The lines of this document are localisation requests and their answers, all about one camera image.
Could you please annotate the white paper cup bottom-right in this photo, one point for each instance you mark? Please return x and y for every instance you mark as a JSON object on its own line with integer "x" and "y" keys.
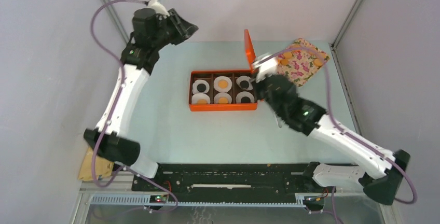
{"x": 244, "y": 93}

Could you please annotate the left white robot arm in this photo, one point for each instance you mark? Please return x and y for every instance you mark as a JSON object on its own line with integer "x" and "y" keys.
{"x": 108, "y": 139}

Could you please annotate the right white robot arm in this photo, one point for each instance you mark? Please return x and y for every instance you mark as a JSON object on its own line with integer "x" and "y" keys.
{"x": 376, "y": 170}

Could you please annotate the black sandwich cookie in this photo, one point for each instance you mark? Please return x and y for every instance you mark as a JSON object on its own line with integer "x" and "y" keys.
{"x": 201, "y": 88}
{"x": 245, "y": 100}
{"x": 244, "y": 84}

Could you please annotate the white paper cup bottom-left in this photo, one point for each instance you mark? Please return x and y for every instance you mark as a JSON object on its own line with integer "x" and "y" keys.
{"x": 197, "y": 96}

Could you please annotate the orange cookie tin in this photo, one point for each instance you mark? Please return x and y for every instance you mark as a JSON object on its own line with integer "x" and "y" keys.
{"x": 209, "y": 76}

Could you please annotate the white paper cup bottom-middle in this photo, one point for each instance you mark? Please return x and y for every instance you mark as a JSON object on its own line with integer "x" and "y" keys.
{"x": 222, "y": 94}

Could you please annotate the white paper cup top-middle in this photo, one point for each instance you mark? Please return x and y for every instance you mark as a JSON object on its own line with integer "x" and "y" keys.
{"x": 222, "y": 78}

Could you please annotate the white paper cup top-left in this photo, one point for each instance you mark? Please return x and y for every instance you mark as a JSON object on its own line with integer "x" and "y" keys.
{"x": 198, "y": 81}

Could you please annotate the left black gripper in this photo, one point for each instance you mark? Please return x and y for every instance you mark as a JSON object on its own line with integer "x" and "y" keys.
{"x": 183, "y": 29}

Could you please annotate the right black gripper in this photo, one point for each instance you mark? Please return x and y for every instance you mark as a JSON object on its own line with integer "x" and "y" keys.
{"x": 261, "y": 81}

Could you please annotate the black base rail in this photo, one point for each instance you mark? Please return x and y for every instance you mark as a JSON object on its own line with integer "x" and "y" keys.
{"x": 233, "y": 183}

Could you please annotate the floral tray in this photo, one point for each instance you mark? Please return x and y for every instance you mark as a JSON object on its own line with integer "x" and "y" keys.
{"x": 301, "y": 67}

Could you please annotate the orange tin lid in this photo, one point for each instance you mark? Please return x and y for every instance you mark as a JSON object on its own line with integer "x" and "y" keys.
{"x": 249, "y": 49}

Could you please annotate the white paper cup top-right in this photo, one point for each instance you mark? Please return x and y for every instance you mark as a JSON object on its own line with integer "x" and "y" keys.
{"x": 240, "y": 78}

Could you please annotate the orange cookie on tray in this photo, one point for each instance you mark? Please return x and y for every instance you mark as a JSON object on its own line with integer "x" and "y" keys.
{"x": 223, "y": 100}
{"x": 287, "y": 55}
{"x": 318, "y": 62}
{"x": 284, "y": 62}

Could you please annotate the metal tongs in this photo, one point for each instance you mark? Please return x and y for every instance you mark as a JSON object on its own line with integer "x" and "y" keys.
{"x": 279, "y": 121}

